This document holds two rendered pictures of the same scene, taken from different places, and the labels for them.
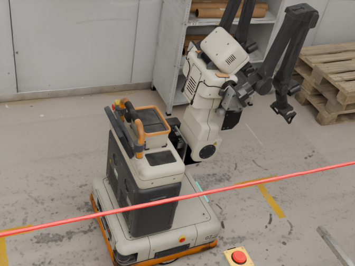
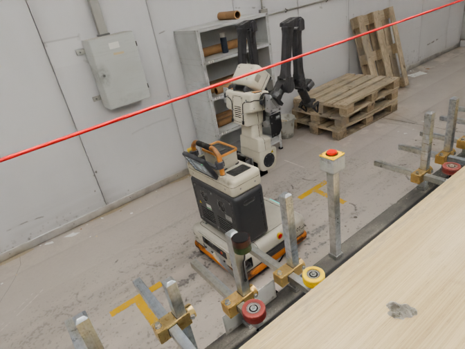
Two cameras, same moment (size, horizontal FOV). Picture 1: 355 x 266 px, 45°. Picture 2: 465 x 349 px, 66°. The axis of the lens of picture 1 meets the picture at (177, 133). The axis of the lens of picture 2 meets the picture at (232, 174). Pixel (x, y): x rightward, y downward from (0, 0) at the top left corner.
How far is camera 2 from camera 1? 0.61 m
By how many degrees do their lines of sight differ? 11
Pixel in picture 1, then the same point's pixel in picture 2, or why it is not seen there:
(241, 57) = (264, 74)
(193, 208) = (277, 213)
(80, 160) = (175, 228)
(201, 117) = (254, 133)
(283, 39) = (287, 45)
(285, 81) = (301, 78)
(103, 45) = (157, 144)
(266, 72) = (286, 73)
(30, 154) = (135, 239)
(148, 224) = (250, 228)
